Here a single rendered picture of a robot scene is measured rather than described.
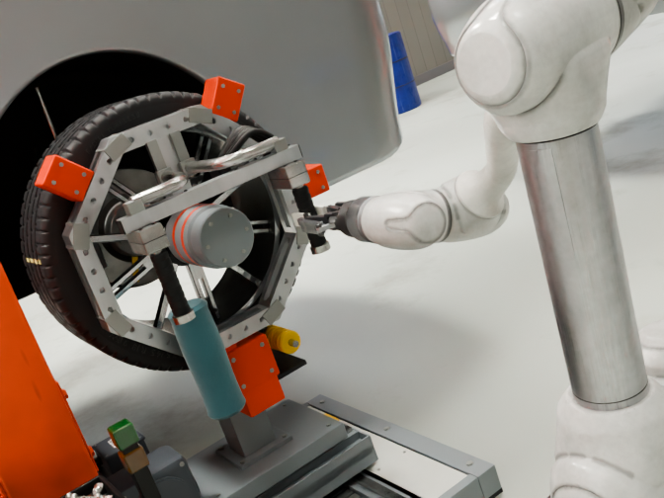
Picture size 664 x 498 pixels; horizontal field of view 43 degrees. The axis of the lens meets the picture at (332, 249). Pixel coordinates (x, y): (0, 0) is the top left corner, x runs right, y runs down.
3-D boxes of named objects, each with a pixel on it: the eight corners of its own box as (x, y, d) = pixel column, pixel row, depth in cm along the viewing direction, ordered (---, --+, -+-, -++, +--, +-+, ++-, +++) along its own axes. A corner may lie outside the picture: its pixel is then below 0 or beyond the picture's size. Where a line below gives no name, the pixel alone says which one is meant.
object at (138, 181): (200, 257, 240) (161, 152, 232) (210, 259, 234) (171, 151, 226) (97, 303, 225) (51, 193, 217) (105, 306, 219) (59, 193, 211)
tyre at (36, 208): (295, 292, 239) (218, 67, 222) (339, 301, 219) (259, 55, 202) (79, 400, 208) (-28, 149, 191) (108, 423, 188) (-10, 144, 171)
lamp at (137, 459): (143, 458, 154) (135, 440, 153) (151, 464, 151) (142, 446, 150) (124, 469, 153) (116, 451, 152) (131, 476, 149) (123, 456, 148)
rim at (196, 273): (264, 279, 233) (204, 105, 220) (305, 287, 213) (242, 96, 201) (97, 359, 209) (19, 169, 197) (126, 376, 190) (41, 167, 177)
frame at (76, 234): (319, 289, 213) (247, 83, 199) (333, 290, 207) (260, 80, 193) (127, 391, 188) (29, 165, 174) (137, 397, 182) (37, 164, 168)
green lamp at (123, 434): (133, 435, 153) (125, 416, 152) (140, 441, 150) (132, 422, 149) (114, 447, 151) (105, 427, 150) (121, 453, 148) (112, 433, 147)
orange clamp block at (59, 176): (85, 172, 181) (45, 155, 176) (96, 171, 174) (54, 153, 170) (73, 202, 180) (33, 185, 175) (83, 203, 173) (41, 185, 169)
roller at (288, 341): (255, 331, 228) (247, 312, 227) (309, 349, 203) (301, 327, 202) (237, 341, 225) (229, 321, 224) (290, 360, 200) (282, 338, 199)
